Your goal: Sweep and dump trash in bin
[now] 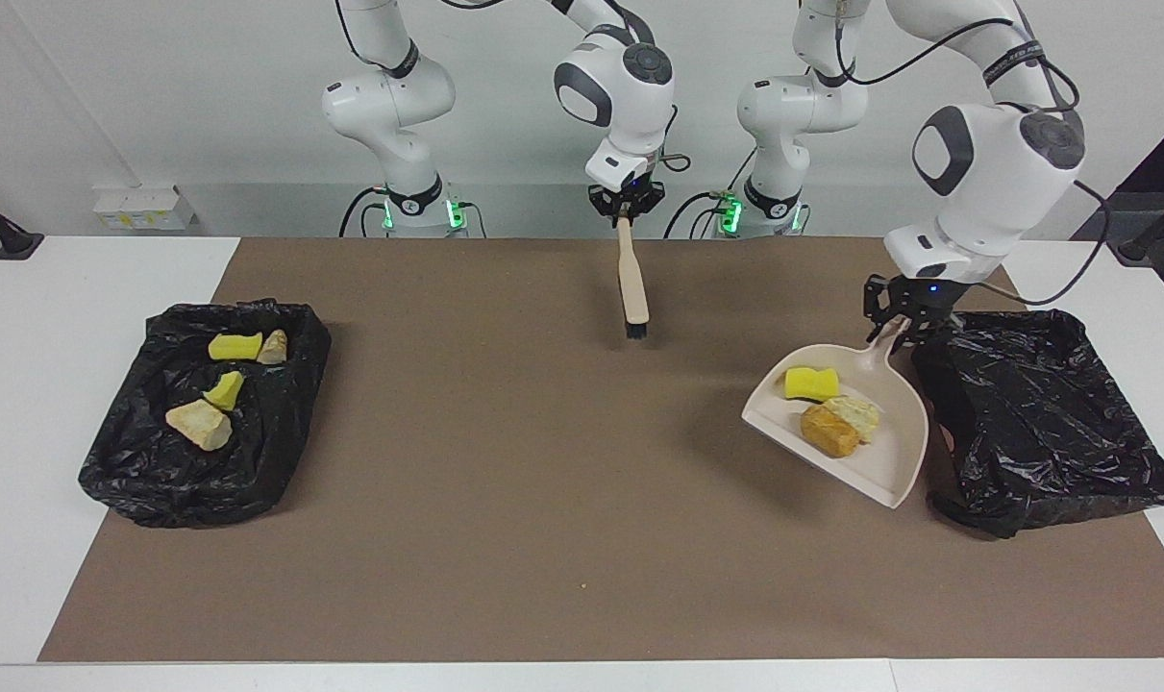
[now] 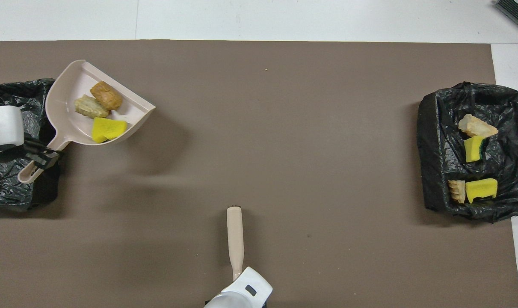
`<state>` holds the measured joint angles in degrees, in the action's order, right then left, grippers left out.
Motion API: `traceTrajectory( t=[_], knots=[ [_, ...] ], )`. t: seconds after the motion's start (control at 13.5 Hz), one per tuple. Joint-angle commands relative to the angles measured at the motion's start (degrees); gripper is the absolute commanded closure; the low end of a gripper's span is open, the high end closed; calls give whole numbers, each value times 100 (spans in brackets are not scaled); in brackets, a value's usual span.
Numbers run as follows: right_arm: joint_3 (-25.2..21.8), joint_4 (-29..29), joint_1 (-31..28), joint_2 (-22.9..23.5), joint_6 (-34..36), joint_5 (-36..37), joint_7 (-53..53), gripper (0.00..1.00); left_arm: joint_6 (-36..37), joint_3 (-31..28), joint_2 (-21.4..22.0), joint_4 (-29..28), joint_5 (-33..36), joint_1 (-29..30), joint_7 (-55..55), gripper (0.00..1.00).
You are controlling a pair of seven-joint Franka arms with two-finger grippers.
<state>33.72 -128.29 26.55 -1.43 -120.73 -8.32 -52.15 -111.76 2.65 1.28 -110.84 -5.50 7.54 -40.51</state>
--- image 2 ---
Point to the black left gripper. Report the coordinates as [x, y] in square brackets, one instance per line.
[15, 150]

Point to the beige plastic dustpan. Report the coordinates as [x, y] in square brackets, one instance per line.
[66, 111]

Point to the small pale foam chunk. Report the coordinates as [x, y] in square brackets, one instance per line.
[91, 107]

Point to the yellow sponge wedge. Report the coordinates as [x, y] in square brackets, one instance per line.
[107, 129]

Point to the beige brush black bristles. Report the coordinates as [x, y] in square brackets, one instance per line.
[235, 235]

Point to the small toasted bread piece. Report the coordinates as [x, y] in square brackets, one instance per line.
[457, 191]

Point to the yellow sponge piece green layer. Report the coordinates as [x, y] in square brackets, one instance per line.
[472, 149]

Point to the large pale foam chunk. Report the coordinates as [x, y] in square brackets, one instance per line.
[477, 126]

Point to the boot shaped yellow sponge piece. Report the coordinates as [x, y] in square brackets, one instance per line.
[481, 188]

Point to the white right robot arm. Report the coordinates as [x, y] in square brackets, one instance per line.
[241, 293]

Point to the black bag bin showing pink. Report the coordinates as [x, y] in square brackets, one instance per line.
[6, 184]

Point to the black bag lined bin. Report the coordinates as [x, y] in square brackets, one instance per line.
[434, 171]

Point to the brown paper table mat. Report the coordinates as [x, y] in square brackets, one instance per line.
[258, 149]

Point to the dark ribbed panel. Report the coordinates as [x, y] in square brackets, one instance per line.
[517, 10]

